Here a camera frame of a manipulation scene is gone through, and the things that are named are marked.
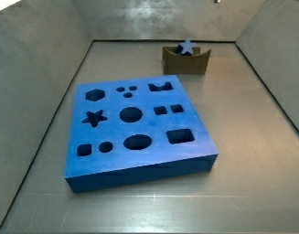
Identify blue star prism object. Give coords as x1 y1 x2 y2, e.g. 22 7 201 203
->
177 38 195 56

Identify blue shape sorter block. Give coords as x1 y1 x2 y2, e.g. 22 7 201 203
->
64 75 219 193

